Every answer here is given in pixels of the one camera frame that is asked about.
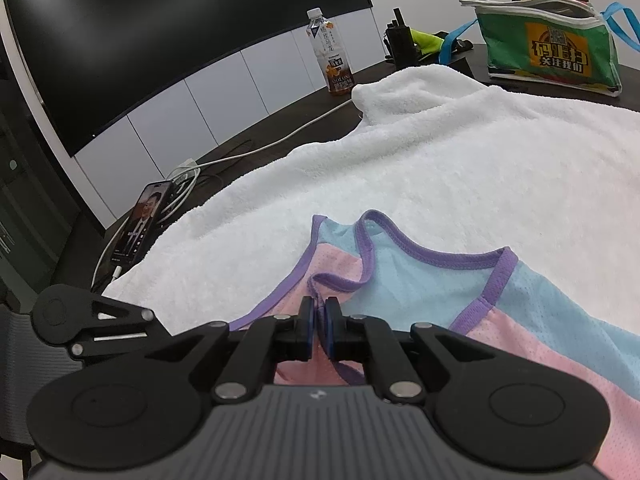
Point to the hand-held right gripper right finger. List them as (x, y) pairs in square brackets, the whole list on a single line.
[(328, 322)]

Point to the large black wall screen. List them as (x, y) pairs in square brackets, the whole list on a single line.
[(150, 35)]

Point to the pink blue purple-trimmed tank top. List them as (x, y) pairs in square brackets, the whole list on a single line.
[(400, 260)]

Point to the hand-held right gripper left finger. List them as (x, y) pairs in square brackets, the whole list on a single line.
[(309, 322)]

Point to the clear plastic drink bottle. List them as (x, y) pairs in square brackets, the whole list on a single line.
[(332, 45)]

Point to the grey mesh office chair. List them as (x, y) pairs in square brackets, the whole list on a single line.
[(25, 360)]

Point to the white fluffy blanket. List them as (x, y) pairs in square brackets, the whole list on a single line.
[(400, 160)]

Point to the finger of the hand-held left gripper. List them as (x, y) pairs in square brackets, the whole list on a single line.
[(90, 315)]

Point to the black smartphone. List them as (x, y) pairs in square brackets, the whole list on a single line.
[(140, 222)]

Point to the white charger plug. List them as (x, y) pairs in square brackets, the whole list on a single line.
[(182, 167)]

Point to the yellow-green cloth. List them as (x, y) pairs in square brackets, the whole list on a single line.
[(427, 40)]

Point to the black handheld radio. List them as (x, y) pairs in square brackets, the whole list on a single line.
[(399, 42)]

